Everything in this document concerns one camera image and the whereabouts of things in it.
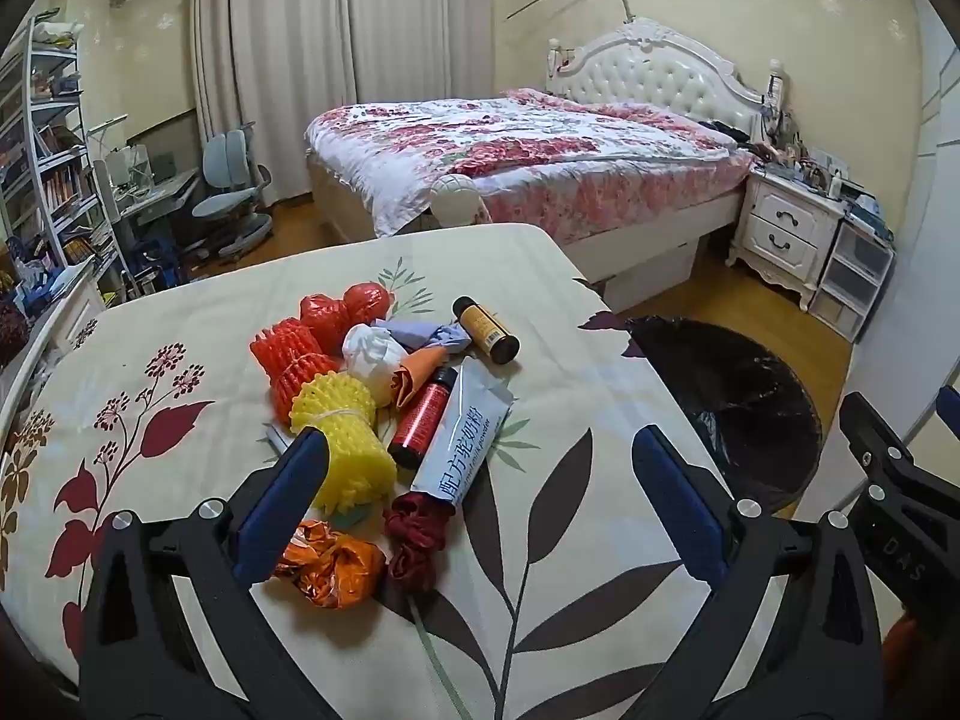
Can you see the plastic drawer unit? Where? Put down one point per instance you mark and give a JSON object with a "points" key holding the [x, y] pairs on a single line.
{"points": [[851, 274]]}

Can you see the purple rubber glove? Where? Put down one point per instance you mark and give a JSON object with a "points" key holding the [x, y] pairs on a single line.
{"points": [[431, 334]]}

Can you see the desk lamp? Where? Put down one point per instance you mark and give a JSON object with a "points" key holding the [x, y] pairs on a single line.
{"points": [[105, 127]]}

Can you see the pink floral quilt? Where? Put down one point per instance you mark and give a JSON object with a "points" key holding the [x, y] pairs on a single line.
{"points": [[525, 157]]}

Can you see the person's right forearm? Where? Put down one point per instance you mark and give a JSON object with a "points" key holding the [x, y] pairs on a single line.
{"points": [[900, 660]]}

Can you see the beige curtain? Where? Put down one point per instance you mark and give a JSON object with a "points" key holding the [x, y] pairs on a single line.
{"points": [[345, 22]]}

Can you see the orange foam fruit net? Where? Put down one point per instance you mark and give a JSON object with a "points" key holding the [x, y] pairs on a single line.
{"points": [[294, 367]]}

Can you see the orange crumpled paper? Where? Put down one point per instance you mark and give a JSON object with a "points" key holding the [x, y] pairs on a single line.
{"points": [[414, 384]]}

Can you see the orange foil wrapper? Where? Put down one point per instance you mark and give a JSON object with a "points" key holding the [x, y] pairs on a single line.
{"points": [[330, 561]]}

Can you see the red plastic bag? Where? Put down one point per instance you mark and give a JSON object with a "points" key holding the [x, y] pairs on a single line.
{"points": [[351, 313]]}

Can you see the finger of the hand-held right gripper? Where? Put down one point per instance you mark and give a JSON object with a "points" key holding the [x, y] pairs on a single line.
{"points": [[949, 409], [874, 435]]}

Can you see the white nightstand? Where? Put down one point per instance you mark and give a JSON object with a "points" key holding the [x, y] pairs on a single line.
{"points": [[784, 229]]}

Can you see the yellow foam fruit net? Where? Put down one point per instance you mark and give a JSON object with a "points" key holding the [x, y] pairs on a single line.
{"points": [[346, 439]]}

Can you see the white powder sachet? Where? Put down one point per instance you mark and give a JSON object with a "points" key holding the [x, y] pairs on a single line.
{"points": [[466, 439]]}

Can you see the amber bottle with black cap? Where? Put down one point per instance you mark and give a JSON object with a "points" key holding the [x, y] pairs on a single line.
{"points": [[486, 330]]}

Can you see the blue-grey desk chair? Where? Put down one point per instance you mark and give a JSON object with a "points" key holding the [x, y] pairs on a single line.
{"points": [[232, 187]]}

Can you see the white bookshelf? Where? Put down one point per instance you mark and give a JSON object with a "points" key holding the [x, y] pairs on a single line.
{"points": [[56, 157]]}

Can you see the white plastic bag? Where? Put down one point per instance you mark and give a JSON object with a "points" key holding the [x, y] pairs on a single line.
{"points": [[371, 360]]}

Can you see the red bottle with black cap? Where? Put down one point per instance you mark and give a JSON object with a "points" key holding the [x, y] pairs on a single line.
{"points": [[421, 424]]}

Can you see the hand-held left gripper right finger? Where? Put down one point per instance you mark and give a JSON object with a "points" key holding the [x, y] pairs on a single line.
{"points": [[684, 510]]}

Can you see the white tufted headboard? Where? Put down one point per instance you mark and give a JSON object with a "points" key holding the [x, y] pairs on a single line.
{"points": [[652, 75]]}

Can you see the white bed frame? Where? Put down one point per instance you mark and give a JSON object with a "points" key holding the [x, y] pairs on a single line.
{"points": [[637, 255]]}

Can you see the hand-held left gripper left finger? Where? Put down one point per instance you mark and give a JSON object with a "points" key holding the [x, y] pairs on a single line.
{"points": [[283, 506]]}

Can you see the grey study desk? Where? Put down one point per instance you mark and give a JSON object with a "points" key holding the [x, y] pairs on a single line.
{"points": [[150, 199]]}

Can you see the cluster of nightstand bottles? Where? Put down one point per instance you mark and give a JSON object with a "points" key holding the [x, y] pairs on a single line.
{"points": [[799, 157]]}

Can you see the bin with black liner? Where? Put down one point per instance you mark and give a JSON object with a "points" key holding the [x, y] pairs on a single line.
{"points": [[739, 420]]}

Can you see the white round bedpost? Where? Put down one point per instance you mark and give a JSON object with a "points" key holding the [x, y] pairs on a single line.
{"points": [[457, 199]]}

